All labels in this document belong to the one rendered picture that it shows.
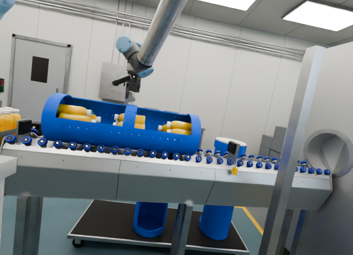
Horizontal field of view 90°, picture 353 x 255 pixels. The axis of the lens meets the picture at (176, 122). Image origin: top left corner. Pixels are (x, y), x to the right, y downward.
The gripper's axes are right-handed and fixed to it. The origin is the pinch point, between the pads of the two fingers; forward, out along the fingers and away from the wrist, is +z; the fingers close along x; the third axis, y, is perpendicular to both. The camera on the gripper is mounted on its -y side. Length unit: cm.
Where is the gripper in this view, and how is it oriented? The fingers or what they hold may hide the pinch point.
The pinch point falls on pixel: (125, 104)
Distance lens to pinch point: 115.9
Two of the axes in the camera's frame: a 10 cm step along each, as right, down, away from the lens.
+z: -1.7, 9.8, 1.0
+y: 9.7, 1.4, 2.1
